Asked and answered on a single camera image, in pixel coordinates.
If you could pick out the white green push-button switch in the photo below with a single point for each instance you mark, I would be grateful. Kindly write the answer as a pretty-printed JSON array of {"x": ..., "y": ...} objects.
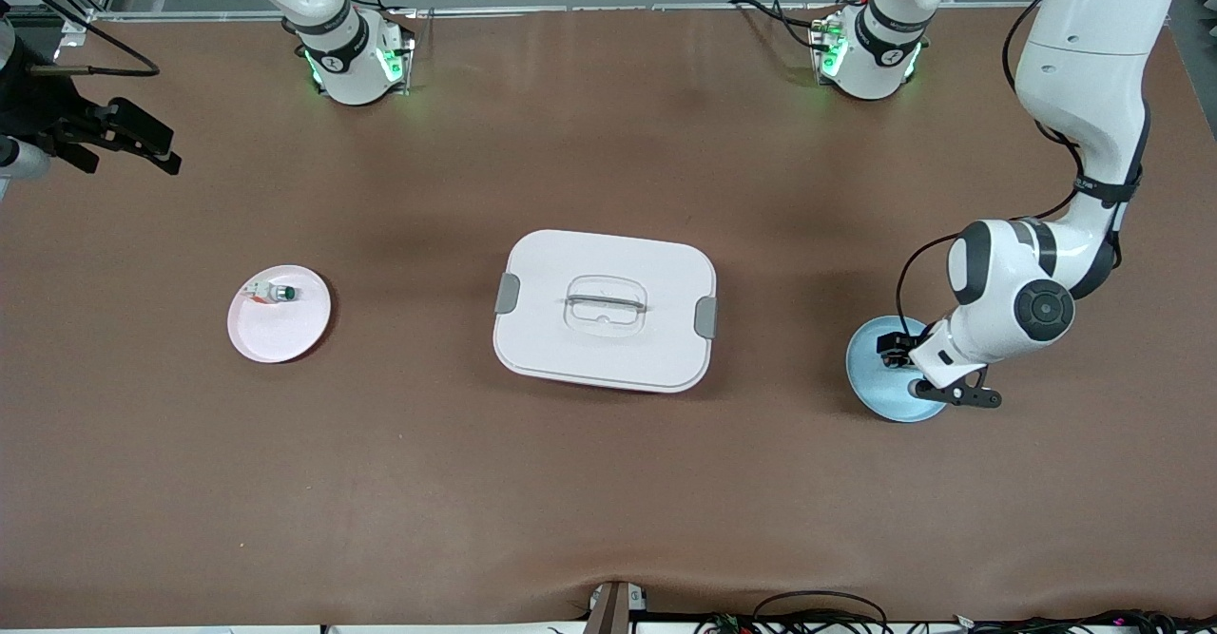
[{"x": 282, "y": 293}]

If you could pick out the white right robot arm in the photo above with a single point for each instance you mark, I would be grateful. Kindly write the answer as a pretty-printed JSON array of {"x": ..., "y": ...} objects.
[{"x": 347, "y": 54}]

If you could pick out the metal table clamp bracket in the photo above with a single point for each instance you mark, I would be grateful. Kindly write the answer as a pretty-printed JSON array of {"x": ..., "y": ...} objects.
[{"x": 613, "y": 610}]

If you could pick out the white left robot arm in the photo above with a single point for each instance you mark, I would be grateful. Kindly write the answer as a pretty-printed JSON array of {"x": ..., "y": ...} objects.
[{"x": 1084, "y": 73}]

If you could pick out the white lidded storage box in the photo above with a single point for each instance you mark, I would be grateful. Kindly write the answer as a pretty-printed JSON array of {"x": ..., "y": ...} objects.
[{"x": 608, "y": 349}]

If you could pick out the light blue round plate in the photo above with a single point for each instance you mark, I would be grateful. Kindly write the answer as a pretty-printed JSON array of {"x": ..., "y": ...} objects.
[{"x": 879, "y": 396}]

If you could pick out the pink round plate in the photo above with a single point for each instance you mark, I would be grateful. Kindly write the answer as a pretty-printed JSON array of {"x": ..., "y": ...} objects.
[{"x": 276, "y": 335}]

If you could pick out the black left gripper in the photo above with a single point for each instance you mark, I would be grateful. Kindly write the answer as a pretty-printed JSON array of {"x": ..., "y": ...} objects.
[{"x": 900, "y": 347}]

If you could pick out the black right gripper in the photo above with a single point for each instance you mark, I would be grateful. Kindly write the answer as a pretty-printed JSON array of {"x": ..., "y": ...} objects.
[{"x": 38, "y": 107}]

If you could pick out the brown table mat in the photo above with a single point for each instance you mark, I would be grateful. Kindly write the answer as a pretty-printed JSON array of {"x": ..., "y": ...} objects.
[{"x": 608, "y": 482}]

